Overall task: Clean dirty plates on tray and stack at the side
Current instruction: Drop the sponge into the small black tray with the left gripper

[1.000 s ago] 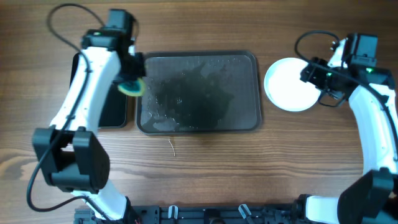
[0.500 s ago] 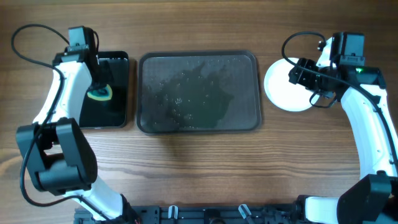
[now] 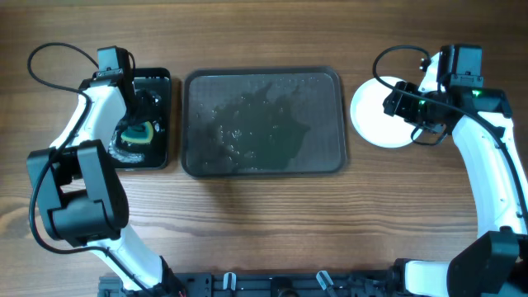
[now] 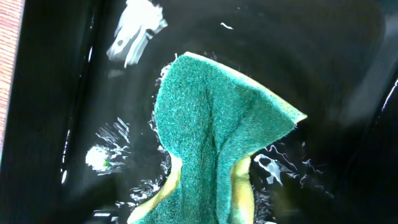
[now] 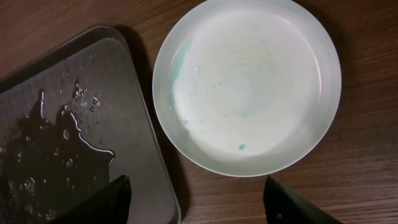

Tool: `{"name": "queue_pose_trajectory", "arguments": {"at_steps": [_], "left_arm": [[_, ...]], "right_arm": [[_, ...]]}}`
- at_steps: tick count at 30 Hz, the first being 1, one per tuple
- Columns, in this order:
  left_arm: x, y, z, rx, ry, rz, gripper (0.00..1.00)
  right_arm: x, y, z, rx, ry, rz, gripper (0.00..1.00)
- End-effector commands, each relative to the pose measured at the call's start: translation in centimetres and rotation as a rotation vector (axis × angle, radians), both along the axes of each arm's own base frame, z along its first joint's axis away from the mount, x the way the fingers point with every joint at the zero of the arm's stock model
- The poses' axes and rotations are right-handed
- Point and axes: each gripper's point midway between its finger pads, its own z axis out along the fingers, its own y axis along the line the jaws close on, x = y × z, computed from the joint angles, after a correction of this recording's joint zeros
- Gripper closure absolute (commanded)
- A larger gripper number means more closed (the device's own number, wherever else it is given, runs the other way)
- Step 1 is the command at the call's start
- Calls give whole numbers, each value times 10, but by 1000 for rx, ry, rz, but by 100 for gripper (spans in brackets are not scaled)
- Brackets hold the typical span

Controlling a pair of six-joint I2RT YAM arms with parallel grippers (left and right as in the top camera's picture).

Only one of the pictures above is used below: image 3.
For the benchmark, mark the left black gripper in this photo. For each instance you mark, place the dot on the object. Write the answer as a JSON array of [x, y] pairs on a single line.
[[145, 111]]

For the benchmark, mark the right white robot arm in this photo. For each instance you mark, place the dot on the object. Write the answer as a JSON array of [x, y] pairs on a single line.
[[480, 122]]

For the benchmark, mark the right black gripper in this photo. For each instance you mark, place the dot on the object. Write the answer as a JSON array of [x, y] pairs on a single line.
[[398, 103]]

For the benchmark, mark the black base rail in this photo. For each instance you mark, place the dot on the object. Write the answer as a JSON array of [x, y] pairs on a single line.
[[353, 284]]

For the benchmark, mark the green yellow sponge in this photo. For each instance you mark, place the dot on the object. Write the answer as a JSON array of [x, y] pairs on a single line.
[[138, 134]]

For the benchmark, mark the grey serving tray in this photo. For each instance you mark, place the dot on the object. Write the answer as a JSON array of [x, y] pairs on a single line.
[[262, 122]]

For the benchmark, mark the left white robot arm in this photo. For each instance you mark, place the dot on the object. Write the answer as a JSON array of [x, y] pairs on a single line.
[[78, 203]]

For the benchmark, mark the white plate top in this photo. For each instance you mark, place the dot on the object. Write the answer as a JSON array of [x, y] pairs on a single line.
[[370, 121]]

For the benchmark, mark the black water tray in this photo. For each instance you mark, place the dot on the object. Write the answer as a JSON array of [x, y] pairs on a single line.
[[133, 157]]

